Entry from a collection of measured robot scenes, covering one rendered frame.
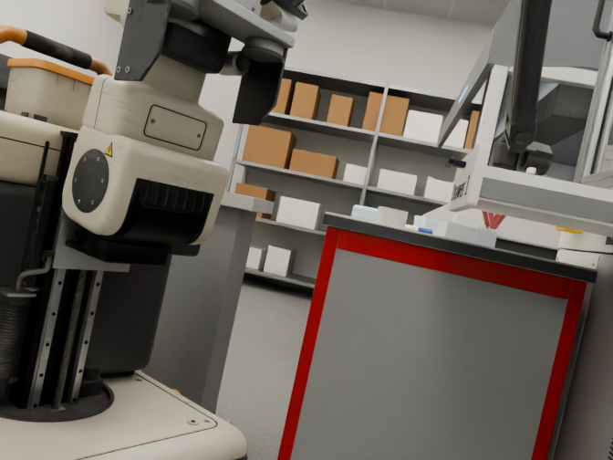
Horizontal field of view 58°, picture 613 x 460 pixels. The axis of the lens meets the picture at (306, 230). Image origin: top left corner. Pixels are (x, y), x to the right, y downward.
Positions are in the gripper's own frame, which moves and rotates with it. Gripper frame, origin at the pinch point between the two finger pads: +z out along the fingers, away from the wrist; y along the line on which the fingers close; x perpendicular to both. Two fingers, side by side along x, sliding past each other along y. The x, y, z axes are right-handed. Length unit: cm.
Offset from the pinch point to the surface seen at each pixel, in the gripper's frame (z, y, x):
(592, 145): -25.4, 8.5, -24.2
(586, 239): -1.0, -3.8, -21.4
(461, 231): 2.9, -1.5, 7.4
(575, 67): -58, 49, -33
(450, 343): 27.3, -14.9, 8.6
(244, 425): 81, 52, 50
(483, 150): -11.0, -39.0, 17.7
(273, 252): 50, 366, 61
